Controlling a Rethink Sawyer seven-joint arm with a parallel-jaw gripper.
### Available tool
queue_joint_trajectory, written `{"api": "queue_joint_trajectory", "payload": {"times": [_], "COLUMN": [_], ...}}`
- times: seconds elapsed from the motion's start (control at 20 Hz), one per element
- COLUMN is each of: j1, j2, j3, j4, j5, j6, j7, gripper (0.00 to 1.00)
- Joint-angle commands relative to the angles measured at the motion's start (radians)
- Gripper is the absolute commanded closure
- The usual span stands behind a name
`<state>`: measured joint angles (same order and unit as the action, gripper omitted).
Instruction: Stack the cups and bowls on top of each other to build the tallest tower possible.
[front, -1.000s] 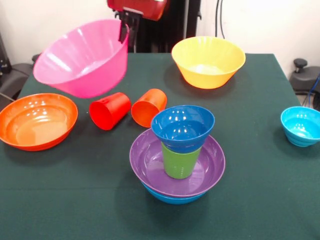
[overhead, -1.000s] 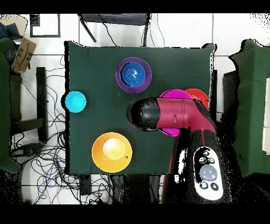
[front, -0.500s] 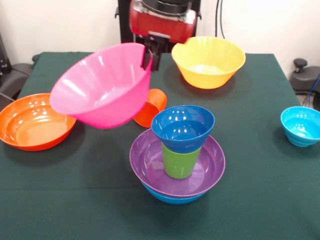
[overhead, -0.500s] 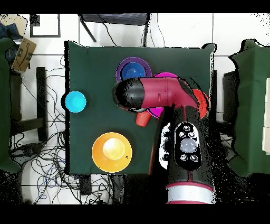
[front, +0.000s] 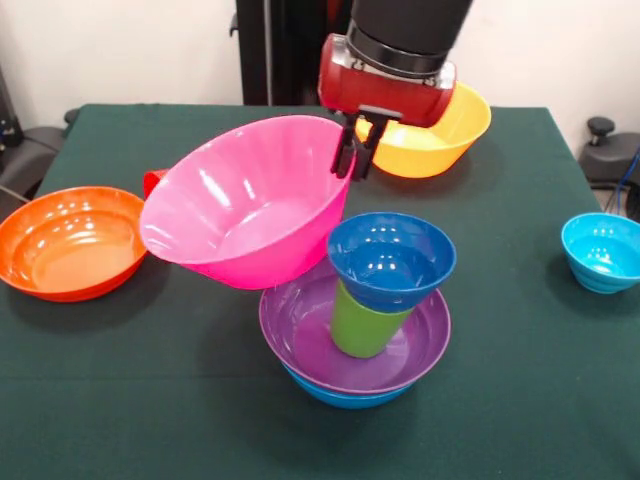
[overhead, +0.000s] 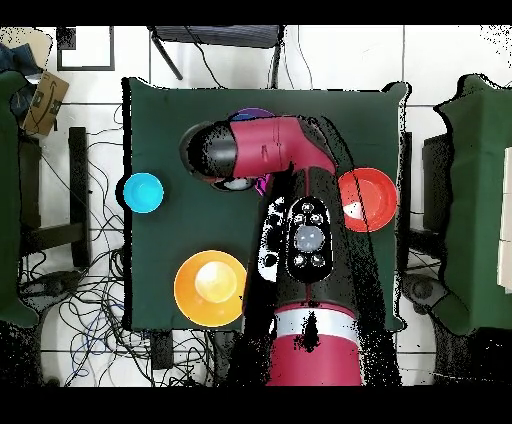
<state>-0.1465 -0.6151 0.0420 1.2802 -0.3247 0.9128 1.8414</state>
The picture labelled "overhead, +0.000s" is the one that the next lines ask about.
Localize large pink bowl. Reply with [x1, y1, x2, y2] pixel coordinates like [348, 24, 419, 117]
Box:
[254, 174, 274, 197]

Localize large yellow bowl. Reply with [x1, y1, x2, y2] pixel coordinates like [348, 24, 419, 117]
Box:
[173, 249, 248, 328]

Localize purple bowl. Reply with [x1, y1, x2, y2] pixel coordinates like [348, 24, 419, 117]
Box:
[228, 106, 277, 121]

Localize orange bowl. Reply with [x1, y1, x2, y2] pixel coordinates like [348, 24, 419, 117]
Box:
[337, 167, 400, 234]

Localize dark green tablecloth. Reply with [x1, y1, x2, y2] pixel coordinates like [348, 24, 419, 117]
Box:
[121, 76, 413, 333]

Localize small cyan ribbed bowl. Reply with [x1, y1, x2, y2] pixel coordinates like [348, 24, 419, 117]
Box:
[122, 172, 165, 214]

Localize black power strip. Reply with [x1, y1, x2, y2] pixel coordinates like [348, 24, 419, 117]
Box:
[150, 329, 174, 371]

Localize black H-shaped stand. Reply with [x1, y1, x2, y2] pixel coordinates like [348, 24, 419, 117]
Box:
[399, 131, 450, 274]
[18, 126, 92, 270]

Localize black folding chair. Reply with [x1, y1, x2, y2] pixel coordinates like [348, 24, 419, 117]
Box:
[146, 25, 288, 90]

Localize green cloth covered table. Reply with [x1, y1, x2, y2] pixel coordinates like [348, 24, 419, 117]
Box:
[0, 70, 41, 329]
[433, 73, 512, 336]

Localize cardboard box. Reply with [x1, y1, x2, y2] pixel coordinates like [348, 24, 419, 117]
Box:
[22, 70, 70, 138]

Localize white box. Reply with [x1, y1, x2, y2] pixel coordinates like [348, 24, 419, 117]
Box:
[496, 146, 512, 295]

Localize beige board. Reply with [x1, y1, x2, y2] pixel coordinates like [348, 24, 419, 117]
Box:
[0, 26, 54, 70]

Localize dark blue fabric bag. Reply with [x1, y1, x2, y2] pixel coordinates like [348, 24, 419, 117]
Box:
[0, 42, 43, 77]

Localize tangle of black cables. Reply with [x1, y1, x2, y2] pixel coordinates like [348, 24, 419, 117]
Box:
[19, 103, 211, 387]

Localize black square frame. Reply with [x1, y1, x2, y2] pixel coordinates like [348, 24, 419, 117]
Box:
[56, 25, 116, 72]

